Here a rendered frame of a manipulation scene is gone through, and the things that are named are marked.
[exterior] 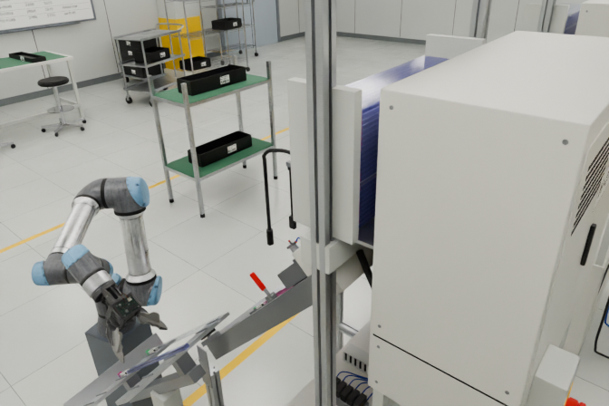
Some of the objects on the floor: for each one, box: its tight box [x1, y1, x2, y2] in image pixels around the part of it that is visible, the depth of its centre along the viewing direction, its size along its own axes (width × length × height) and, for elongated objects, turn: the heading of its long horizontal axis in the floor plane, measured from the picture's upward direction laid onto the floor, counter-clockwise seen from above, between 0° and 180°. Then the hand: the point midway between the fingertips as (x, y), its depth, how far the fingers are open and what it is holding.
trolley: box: [113, 23, 186, 107], centre depth 678 cm, size 54×90×100 cm, turn 158°
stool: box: [37, 76, 86, 137], centre depth 568 cm, size 50×53×62 cm
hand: (146, 346), depth 130 cm, fingers open, 14 cm apart
